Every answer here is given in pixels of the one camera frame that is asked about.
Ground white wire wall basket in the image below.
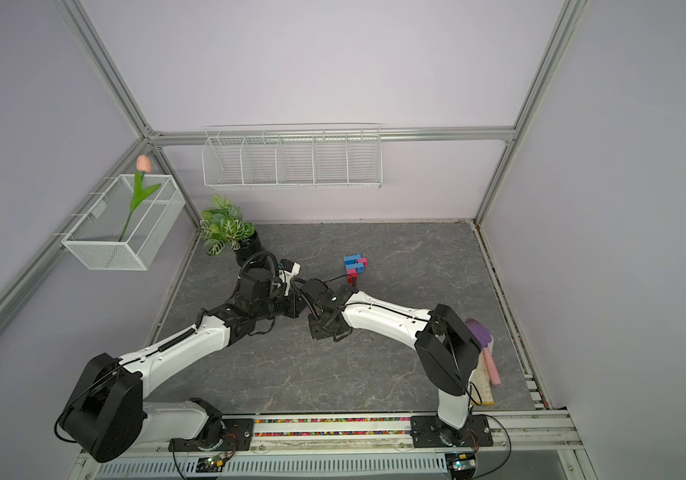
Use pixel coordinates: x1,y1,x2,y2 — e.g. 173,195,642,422
201,123,383,189

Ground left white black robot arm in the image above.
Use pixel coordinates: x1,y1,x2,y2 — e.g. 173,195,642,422
54,259,302,463

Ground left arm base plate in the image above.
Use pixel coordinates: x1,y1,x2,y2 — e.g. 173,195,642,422
168,417,255,453

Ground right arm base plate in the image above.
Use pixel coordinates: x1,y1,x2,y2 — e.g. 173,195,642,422
410,414,493,448

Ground white mesh side basket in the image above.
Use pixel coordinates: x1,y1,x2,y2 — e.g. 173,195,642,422
61,174,185,271

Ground blue long lego brick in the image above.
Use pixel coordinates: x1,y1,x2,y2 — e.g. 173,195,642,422
344,254,366,274

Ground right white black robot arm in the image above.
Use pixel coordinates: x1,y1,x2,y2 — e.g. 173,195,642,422
294,279,482,431

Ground aluminium front rail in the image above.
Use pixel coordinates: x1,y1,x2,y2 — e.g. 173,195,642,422
69,410,597,479

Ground pink artificial tulip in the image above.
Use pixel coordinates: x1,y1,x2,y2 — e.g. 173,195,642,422
118,155,160,242

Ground green potted plant black pot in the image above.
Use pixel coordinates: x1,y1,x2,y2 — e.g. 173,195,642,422
200,193,263,266

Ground purple pink brush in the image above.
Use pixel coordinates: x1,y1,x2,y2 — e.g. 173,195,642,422
465,318,502,386

